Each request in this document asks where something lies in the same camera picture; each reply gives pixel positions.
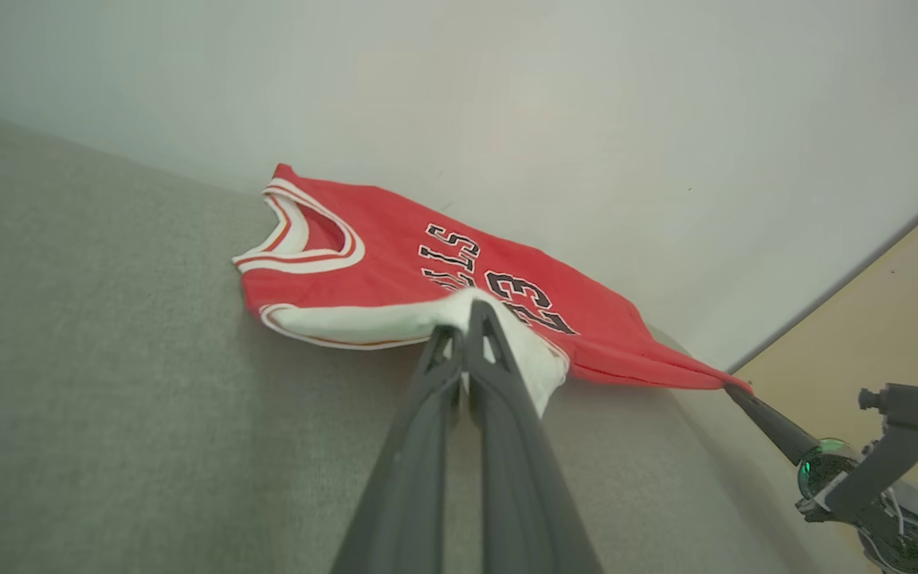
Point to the red basketball jersey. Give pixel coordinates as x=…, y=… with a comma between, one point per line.
x=395, y=239

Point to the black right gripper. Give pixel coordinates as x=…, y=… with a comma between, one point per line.
x=873, y=478

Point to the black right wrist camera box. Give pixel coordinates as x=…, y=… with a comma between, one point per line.
x=905, y=406

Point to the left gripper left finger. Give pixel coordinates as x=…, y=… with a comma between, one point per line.
x=403, y=510

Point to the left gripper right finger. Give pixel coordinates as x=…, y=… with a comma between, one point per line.
x=523, y=510

